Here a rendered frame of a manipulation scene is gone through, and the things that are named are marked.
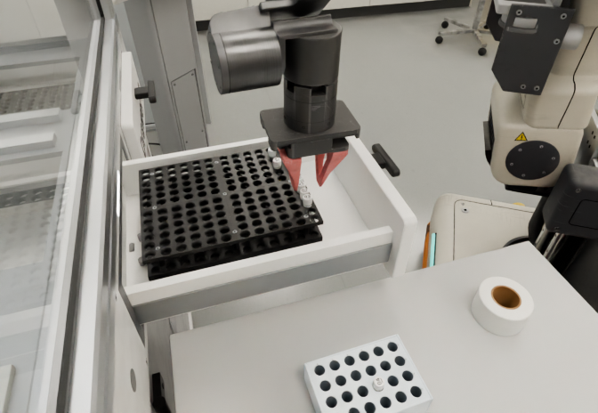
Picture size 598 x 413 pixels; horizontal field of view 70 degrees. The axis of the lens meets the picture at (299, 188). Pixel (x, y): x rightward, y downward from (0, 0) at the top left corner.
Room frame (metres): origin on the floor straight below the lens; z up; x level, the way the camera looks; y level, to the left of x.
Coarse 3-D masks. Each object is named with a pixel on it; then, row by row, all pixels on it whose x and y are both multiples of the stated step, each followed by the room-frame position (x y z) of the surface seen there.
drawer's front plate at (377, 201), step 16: (352, 144) 0.51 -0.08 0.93; (352, 160) 0.50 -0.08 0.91; (368, 160) 0.47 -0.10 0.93; (352, 176) 0.50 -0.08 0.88; (368, 176) 0.45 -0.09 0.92; (384, 176) 0.44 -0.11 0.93; (352, 192) 0.49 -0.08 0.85; (368, 192) 0.44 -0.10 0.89; (384, 192) 0.41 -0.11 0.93; (368, 208) 0.44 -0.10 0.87; (384, 208) 0.40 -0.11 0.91; (400, 208) 0.38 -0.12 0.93; (368, 224) 0.43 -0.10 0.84; (384, 224) 0.39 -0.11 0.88; (400, 224) 0.36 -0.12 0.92; (416, 224) 0.36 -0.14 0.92; (400, 240) 0.35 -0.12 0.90; (400, 256) 0.35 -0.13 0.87; (400, 272) 0.36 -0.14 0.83
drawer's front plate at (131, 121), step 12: (132, 60) 0.82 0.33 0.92; (132, 72) 0.76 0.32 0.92; (132, 84) 0.71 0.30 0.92; (132, 96) 0.66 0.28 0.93; (132, 108) 0.62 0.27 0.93; (132, 120) 0.58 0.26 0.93; (144, 120) 0.74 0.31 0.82; (132, 132) 0.56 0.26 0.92; (144, 132) 0.69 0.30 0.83; (132, 144) 0.56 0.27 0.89; (132, 156) 0.56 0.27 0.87; (144, 156) 0.59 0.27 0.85
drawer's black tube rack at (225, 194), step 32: (256, 160) 0.51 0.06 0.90; (160, 192) 0.44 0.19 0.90; (192, 192) 0.44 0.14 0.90; (224, 192) 0.44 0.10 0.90; (256, 192) 0.44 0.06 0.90; (288, 192) 0.44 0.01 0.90; (160, 224) 0.38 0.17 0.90; (192, 224) 0.38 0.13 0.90; (224, 224) 0.41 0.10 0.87; (256, 224) 0.41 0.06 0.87; (288, 224) 0.41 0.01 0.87; (160, 256) 0.33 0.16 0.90; (192, 256) 0.35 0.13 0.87; (224, 256) 0.35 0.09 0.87
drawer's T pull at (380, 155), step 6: (378, 144) 0.53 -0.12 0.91; (378, 150) 0.52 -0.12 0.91; (384, 150) 0.52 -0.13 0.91; (372, 156) 0.51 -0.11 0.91; (378, 156) 0.51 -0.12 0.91; (384, 156) 0.51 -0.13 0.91; (378, 162) 0.49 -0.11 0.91; (384, 162) 0.49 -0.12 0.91; (390, 162) 0.49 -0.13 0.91; (390, 168) 0.48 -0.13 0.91; (396, 168) 0.48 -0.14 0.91; (390, 174) 0.48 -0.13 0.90; (396, 174) 0.47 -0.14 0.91
